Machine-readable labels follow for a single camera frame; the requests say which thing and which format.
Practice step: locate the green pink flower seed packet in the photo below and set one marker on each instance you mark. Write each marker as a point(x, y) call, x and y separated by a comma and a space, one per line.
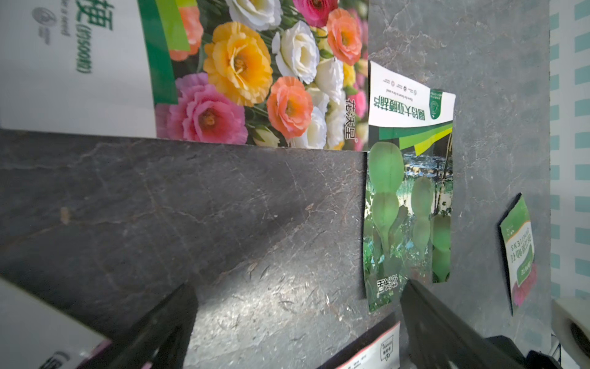
point(516, 233)

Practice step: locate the green gourd seed packet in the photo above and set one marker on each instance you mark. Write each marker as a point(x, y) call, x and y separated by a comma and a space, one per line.
point(409, 186)

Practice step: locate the multicolour ranunculus seed packet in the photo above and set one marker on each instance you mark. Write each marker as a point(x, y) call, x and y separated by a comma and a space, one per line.
point(289, 74)

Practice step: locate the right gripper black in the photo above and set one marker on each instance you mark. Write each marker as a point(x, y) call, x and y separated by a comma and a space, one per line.
point(533, 359)

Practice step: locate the pink mixed flower seed packet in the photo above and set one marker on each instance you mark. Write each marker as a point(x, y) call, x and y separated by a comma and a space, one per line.
point(377, 348)

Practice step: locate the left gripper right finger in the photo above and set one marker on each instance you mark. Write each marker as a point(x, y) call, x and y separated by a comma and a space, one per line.
point(440, 339)

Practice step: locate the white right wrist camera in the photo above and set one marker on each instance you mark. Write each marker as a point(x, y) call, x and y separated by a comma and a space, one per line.
point(570, 324)

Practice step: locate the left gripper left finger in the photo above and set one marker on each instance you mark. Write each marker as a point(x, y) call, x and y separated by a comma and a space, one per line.
point(159, 339)

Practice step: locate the purple flower seed packet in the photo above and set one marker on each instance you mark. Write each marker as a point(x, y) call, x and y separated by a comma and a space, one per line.
point(36, 335)

